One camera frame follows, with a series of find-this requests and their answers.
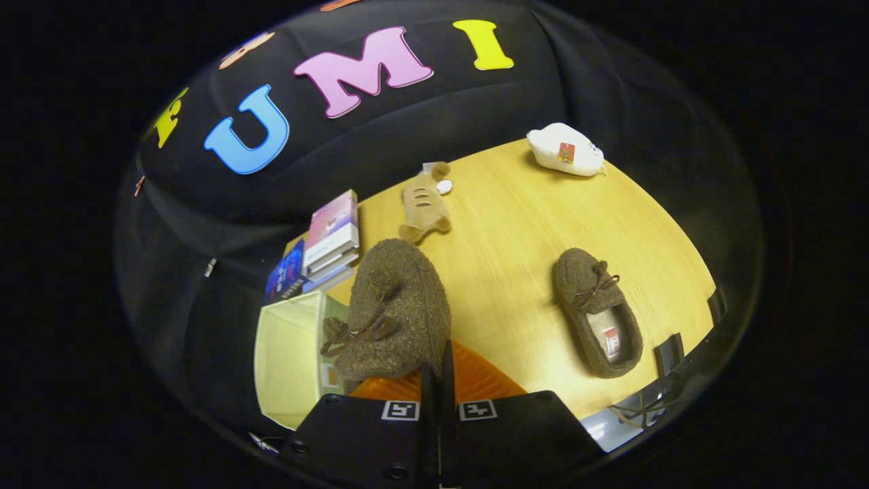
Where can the black backdrop cloth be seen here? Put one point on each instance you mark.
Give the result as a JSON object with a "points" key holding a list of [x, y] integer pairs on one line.
{"points": [[407, 136]]}

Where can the small white clip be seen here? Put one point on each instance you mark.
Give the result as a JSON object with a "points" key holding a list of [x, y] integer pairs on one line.
{"points": [[210, 267]]}

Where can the tan striped plush toy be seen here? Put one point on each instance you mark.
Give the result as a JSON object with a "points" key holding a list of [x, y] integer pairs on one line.
{"points": [[421, 204]]}

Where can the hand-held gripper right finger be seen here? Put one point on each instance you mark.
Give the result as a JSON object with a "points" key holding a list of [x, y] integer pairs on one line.
{"points": [[509, 435]]}

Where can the brown fuzzy shoe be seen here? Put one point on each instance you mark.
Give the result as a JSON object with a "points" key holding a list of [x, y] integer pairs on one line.
{"points": [[577, 278], [407, 299]]}

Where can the white book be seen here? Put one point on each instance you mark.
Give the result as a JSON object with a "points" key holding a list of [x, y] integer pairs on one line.
{"points": [[336, 261]]}

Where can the pale blue book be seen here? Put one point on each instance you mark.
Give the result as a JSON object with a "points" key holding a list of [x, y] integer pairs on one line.
{"points": [[326, 280]]}

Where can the white plush toy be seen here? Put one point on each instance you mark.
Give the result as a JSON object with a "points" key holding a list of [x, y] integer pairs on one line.
{"points": [[563, 153]]}

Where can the green fabric storage box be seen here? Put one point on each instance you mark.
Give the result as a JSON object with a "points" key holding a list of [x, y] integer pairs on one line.
{"points": [[288, 360]]}

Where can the black chair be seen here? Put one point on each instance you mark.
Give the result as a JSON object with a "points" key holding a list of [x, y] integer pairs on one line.
{"points": [[669, 354], [717, 305]]}

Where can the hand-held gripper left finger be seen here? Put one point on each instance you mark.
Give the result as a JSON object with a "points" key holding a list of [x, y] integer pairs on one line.
{"points": [[366, 441]]}

